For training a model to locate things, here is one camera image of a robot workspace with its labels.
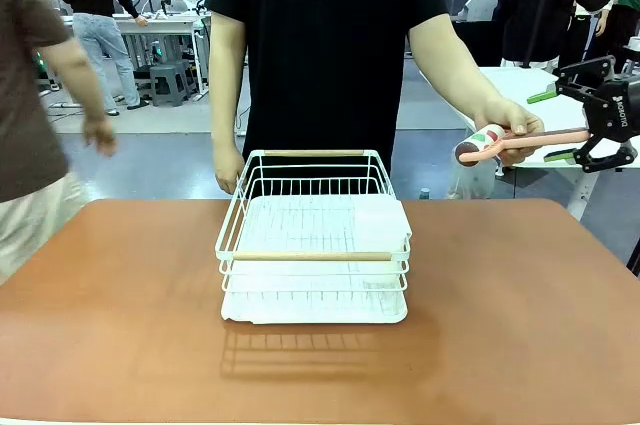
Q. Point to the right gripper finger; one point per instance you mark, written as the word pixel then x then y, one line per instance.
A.
pixel 580 76
pixel 600 157

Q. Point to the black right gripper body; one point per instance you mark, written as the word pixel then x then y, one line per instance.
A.
pixel 616 109

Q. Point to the person's right forearm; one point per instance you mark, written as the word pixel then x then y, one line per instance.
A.
pixel 225 105

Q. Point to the person's left forearm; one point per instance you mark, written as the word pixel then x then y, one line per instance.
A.
pixel 460 80

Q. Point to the person's left hand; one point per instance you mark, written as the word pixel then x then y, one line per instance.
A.
pixel 511 118

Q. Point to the person's right hand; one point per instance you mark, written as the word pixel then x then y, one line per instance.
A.
pixel 228 168

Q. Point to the brown shirt bystander's hand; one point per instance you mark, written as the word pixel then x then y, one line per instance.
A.
pixel 101 135

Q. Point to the bystander in black clothes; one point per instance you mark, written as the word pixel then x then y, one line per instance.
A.
pixel 545 0

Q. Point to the bystander in green shirt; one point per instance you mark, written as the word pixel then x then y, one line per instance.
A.
pixel 628 0

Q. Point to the clear plastic bag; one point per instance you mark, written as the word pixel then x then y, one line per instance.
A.
pixel 470 180

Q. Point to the small bottle with grey cap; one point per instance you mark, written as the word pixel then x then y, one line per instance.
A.
pixel 424 193

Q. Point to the person's black t-shirt torso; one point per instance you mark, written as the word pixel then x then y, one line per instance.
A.
pixel 325 45

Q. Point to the white drip tray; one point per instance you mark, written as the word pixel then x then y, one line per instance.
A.
pixel 320 312

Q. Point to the grey plastic stool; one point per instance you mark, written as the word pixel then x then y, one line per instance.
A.
pixel 169 84

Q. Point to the white background workbench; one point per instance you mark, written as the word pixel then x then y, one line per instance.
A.
pixel 170 25

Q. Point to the bystander black sweater blue jeans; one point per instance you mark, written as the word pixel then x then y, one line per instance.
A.
pixel 97 5

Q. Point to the bystander in brown shirt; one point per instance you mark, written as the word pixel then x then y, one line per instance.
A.
pixel 25 110

